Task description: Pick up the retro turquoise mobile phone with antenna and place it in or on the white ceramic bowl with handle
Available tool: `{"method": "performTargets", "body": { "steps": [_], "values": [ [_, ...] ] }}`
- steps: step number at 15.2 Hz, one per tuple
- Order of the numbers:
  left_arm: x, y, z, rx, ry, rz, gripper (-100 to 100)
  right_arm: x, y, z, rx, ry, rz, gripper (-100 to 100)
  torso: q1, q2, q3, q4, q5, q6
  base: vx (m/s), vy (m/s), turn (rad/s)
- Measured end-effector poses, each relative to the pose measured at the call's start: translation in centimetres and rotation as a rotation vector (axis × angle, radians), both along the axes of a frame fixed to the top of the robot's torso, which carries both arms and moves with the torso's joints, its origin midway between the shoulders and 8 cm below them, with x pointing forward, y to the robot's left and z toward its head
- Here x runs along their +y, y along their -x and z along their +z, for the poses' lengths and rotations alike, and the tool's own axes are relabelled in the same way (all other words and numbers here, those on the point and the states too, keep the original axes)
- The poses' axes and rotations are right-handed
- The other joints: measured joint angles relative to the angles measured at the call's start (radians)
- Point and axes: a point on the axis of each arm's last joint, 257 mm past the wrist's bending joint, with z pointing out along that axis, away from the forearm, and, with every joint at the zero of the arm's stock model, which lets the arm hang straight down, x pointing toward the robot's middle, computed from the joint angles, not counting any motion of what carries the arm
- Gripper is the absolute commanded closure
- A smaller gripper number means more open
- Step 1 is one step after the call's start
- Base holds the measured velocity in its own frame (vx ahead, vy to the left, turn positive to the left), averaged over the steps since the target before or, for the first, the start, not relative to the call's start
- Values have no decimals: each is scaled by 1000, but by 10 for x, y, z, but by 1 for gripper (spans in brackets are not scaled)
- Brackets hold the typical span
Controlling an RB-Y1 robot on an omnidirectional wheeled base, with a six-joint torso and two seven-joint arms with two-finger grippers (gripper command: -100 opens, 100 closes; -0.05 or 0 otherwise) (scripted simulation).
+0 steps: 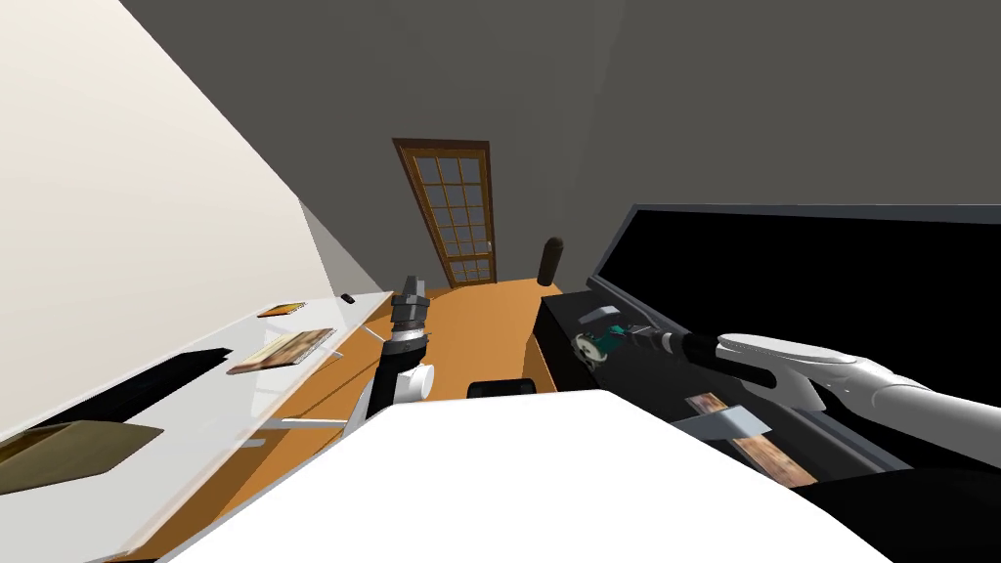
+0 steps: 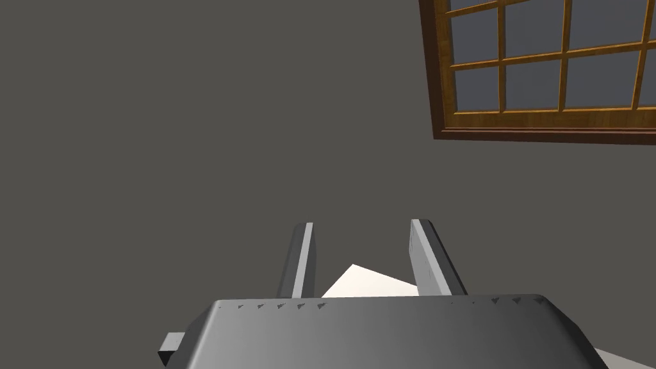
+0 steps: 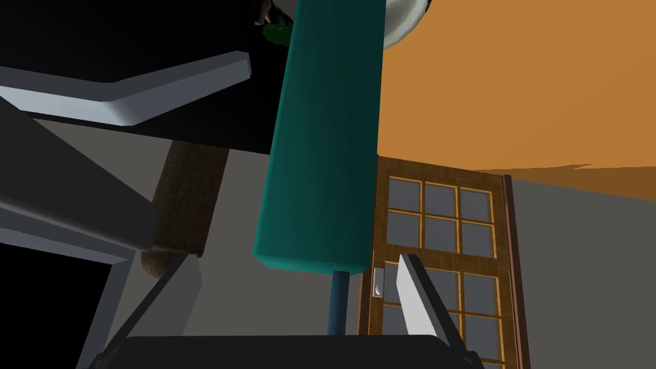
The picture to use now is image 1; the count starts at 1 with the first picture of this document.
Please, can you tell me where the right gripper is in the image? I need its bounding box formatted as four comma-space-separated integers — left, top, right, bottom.
622, 326, 675, 358

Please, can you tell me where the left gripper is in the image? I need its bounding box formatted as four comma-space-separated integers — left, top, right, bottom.
390, 275, 432, 333

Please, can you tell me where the white and teal round object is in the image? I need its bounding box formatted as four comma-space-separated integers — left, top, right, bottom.
573, 325, 629, 368

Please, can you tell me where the black television stand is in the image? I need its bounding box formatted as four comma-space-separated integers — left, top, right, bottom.
530, 289, 912, 488

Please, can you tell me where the wooden door with glass panes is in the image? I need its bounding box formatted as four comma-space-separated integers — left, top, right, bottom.
391, 138, 501, 290

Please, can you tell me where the grey box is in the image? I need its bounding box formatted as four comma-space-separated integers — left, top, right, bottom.
671, 406, 773, 445

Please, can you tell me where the black cylinder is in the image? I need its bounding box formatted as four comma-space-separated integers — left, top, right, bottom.
536, 237, 566, 288

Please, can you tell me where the brown patterned book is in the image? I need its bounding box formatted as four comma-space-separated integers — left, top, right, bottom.
226, 327, 338, 376

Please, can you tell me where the brown patterned strip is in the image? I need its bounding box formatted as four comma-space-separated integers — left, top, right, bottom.
685, 393, 818, 489

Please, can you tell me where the large black television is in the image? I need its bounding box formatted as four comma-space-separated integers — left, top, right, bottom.
586, 203, 1001, 474

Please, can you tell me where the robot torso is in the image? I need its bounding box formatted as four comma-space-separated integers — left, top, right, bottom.
167, 378, 894, 563

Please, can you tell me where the white table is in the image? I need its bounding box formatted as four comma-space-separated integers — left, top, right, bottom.
0, 290, 395, 563

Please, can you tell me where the black flat laptop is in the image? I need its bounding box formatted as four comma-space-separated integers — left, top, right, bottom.
34, 347, 235, 429

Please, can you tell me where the olive cardboard box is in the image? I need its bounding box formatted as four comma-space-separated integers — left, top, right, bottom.
0, 419, 166, 498

